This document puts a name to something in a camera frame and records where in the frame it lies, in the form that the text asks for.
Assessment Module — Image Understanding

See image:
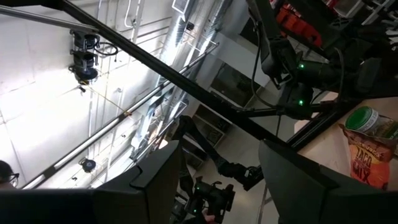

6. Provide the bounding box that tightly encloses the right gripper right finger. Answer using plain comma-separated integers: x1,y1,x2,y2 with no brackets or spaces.
259,139,398,224

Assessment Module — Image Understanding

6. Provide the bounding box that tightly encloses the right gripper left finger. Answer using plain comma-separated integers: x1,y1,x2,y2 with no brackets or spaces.
0,139,183,224

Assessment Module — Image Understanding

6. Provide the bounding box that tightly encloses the orange taco mix pouch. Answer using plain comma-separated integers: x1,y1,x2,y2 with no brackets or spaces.
338,123,396,190

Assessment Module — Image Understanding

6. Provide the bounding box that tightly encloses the green-lidded glass jar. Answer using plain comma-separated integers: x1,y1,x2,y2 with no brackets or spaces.
344,105,398,139

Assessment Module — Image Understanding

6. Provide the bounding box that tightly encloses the person's hand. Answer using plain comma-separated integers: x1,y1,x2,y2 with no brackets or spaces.
200,213,220,224

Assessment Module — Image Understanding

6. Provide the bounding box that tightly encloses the white shelf unit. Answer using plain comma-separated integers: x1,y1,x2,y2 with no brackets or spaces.
182,104,233,170

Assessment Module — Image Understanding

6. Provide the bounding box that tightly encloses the person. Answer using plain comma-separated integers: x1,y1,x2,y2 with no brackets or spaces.
0,160,20,189

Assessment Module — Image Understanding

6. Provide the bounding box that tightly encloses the red storage bin rack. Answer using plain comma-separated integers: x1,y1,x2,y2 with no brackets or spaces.
272,5,323,48

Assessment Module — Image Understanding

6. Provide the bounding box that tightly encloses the long ceiling light rail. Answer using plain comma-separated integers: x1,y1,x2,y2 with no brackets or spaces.
21,42,220,190

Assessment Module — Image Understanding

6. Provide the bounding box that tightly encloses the black hanging cable ring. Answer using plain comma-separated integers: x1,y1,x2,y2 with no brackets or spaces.
93,42,119,57

